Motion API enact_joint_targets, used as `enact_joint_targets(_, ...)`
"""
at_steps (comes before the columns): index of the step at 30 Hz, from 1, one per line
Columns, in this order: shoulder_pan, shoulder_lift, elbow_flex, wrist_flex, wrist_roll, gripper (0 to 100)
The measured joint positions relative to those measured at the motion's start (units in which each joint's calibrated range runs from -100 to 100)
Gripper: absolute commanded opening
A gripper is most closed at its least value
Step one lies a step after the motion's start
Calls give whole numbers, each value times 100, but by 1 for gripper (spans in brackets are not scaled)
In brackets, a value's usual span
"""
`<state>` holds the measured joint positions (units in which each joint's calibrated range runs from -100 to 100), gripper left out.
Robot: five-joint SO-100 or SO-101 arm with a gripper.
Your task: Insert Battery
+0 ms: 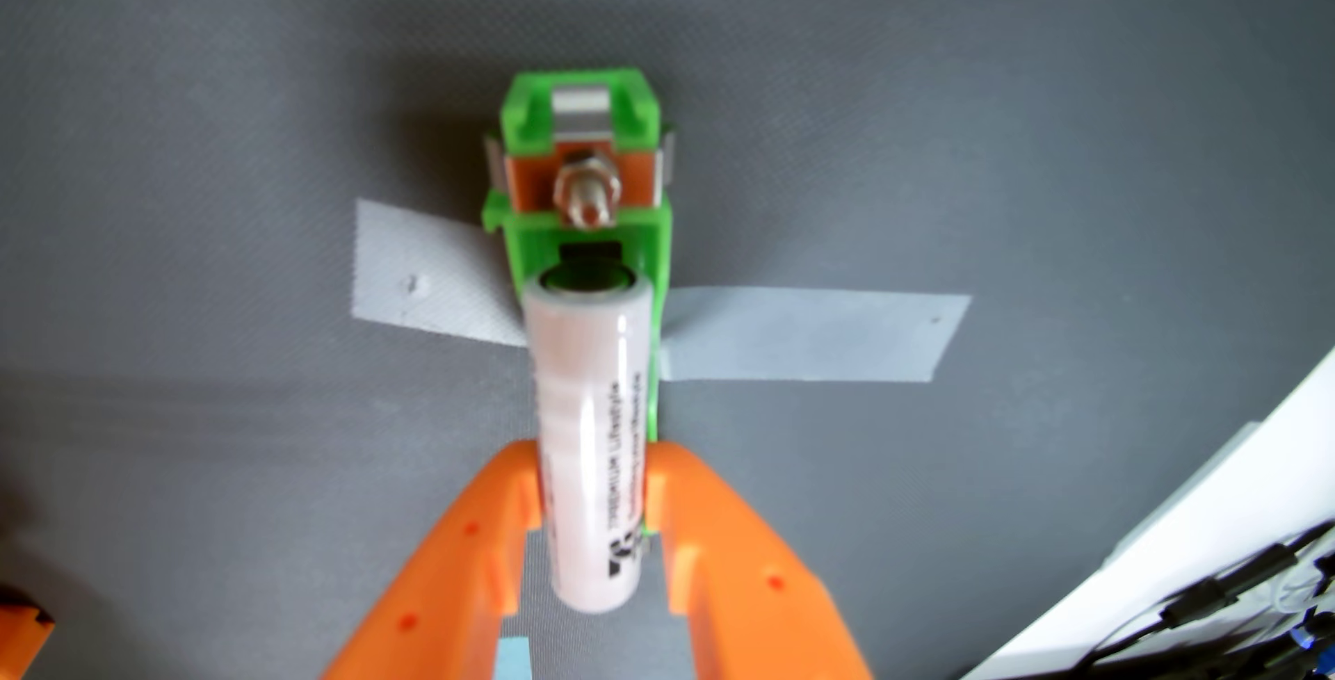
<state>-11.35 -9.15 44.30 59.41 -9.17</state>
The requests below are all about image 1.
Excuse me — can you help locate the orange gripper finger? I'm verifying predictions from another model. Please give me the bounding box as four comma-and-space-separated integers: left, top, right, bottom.
321, 439, 544, 680
643, 441, 873, 680

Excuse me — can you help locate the white cylindrical battery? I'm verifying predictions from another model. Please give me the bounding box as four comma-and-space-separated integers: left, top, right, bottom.
521, 261, 654, 615

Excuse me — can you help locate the orange robot base part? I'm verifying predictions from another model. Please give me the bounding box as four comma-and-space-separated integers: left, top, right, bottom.
0, 586, 56, 680

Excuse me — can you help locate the green battery holder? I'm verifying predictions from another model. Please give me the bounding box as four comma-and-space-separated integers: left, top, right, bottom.
480, 67, 677, 446

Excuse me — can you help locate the grey tape strip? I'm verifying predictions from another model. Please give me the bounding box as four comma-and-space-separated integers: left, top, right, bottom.
351, 198, 973, 385

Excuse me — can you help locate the dark grey mat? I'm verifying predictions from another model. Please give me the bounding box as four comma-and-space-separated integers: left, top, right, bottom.
0, 0, 1335, 680

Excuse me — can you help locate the black adapter cable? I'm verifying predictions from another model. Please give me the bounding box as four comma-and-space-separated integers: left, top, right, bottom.
1085, 519, 1335, 673

